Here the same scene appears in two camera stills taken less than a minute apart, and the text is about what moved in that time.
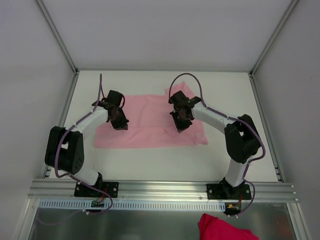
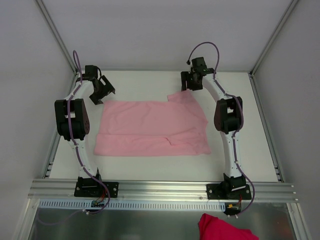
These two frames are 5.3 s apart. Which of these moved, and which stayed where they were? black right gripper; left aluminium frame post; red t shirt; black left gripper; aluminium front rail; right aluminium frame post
Moved: black right gripper; black left gripper
Stayed: aluminium front rail; right aluminium frame post; red t shirt; left aluminium frame post
